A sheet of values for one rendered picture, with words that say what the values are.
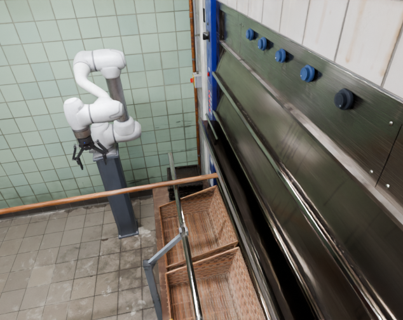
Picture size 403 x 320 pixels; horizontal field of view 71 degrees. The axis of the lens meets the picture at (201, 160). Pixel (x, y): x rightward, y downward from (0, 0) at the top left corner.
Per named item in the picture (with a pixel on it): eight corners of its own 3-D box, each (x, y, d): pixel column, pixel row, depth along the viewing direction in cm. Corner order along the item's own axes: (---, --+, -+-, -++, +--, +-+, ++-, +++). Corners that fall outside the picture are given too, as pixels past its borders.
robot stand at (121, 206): (117, 224, 303) (93, 146, 244) (137, 220, 307) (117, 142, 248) (118, 239, 287) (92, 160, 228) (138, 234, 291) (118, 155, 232)
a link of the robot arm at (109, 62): (116, 134, 242) (142, 131, 245) (116, 147, 231) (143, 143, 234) (91, 46, 187) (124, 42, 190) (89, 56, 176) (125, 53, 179)
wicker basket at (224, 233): (217, 208, 237) (217, 183, 221) (238, 266, 193) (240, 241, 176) (159, 219, 230) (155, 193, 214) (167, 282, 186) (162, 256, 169)
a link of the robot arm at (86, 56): (69, 60, 174) (92, 58, 176) (71, 46, 186) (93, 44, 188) (76, 79, 184) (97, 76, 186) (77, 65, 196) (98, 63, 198)
